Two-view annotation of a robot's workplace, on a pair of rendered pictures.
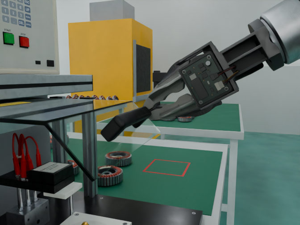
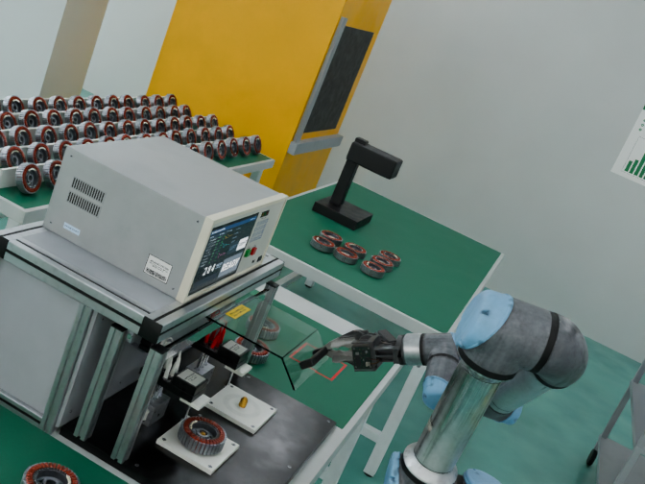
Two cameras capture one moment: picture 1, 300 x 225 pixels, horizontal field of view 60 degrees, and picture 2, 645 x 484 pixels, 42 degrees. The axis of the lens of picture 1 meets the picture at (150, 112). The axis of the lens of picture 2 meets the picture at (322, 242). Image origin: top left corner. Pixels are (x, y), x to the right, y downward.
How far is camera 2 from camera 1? 1.67 m
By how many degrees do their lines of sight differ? 10
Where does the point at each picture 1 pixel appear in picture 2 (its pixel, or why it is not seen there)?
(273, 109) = (591, 277)
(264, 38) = (394, 353)
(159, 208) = (299, 406)
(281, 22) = (407, 349)
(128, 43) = (328, 21)
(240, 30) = (599, 67)
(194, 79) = (357, 355)
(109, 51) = (279, 17)
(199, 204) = (336, 416)
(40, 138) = not seen: hidden behind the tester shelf
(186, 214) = (322, 420)
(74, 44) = not seen: outside the picture
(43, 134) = not seen: hidden behind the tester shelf
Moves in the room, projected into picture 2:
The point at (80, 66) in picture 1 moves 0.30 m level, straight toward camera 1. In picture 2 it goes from (199, 19) to (202, 26)
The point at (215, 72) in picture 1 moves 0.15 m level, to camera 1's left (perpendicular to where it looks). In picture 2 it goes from (369, 356) to (308, 333)
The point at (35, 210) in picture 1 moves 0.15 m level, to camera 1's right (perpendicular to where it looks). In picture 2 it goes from (206, 373) to (259, 393)
